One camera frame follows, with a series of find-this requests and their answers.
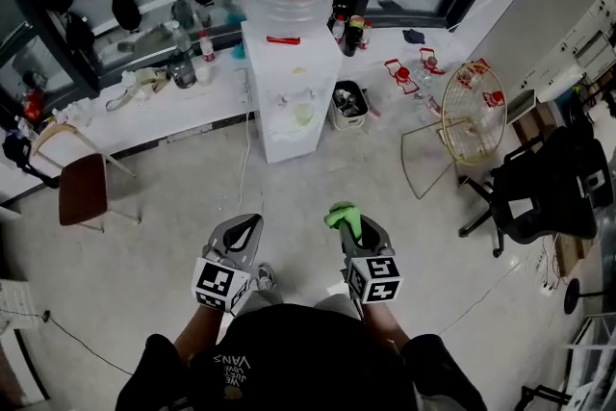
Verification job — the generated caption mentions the beige bag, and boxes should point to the beige bag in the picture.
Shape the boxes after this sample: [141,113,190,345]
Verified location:
[104,66,170,113]

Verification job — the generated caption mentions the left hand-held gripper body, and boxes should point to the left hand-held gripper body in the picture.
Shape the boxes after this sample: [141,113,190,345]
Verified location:
[191,244,265,317]

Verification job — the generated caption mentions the gold wire chair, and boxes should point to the gold wire chair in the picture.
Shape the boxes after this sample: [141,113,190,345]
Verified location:
[400,61,509,201]

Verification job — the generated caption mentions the person's right forearm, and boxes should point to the person's right forearm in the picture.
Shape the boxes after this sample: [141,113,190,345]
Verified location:
[360,300,410,355]

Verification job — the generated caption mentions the black tall bottle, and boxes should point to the black tall bottle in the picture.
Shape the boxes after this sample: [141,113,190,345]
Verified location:
[341,24,364,58]

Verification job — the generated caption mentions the person's black shirt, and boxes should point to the person's black shirt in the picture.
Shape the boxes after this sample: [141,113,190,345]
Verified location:
[115,302,490,411]

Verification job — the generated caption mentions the clear jug with red handle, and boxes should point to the clear jug with red handle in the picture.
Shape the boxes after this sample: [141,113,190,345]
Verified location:
[480,89,507,112]
[413,46,447,86]
[454,61,491,92]

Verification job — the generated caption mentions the red label plastic bottle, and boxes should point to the red label plastic bottle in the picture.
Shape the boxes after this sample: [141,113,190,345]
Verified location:
[198,30,217,64]

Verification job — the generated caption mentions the white power strip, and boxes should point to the white power strip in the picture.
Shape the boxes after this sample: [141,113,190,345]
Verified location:
[234,67,253,106]

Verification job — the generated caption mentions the white trash bin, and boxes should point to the white trash bin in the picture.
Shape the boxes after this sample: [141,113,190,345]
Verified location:
[329,80,371,132]

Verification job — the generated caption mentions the black fan base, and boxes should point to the black fan base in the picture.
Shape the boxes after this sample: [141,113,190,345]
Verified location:
[562,275,610,317]

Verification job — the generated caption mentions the clear plastic bottle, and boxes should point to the clear plastic bottle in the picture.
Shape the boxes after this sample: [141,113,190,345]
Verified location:
[171,20,195,59]

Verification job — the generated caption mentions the white drip tray grille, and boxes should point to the white drip tray grille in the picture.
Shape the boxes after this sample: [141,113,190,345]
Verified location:
[271,108,322,143]

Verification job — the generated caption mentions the brown wooden chair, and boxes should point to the brown wooden chair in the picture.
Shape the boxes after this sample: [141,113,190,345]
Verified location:
[30,122,144,235]

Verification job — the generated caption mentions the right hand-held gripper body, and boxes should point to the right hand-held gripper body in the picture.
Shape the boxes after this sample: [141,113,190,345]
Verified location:
[340,246,403,320]

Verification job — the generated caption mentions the green plastic cup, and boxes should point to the green plastic cup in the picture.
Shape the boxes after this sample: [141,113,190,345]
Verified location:
[292,103,315,127]

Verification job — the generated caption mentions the black office chair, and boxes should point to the black office chair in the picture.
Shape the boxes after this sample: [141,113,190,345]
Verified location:
[458,124,616,260]

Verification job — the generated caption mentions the white power cable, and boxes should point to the white power cable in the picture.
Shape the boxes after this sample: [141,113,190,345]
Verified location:
[233,110,255,218]

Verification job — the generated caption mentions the red bag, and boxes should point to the red bag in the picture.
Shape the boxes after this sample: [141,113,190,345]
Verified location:
[21,87,48,121]

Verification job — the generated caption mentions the black floor cable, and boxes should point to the black floor cable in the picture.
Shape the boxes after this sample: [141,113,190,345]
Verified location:
[40,308,135,376]

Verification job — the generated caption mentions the dark grey large bottle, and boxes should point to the dark grey large bottle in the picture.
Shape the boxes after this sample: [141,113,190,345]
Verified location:
[167,50,197,90]

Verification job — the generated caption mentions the green cloth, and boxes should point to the green cloth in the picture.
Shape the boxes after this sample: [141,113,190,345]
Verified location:
[323,201,364,241]

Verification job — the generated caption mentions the tangle of cables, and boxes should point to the tangle of cables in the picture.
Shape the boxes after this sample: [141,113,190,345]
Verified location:
[531,233,567,302]

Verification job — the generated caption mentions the bottles with red labels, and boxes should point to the bottles with red labels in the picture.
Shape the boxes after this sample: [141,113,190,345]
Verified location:
[383,58,424,100]

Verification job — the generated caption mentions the person's left leg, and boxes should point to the person's left leg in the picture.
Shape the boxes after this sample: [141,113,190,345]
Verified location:
[243,288,286,310]

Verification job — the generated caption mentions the person's left forearm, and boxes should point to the person's left forearm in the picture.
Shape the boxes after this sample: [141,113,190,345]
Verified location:
[172,302,227,362]

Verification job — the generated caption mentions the white water dispenser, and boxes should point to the white water dispenser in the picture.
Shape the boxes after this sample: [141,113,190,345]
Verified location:
[239,19,344,166]

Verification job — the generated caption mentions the white equipment cabinet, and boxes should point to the white equipment cabinet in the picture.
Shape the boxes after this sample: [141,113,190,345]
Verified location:
[517,0,616,105]

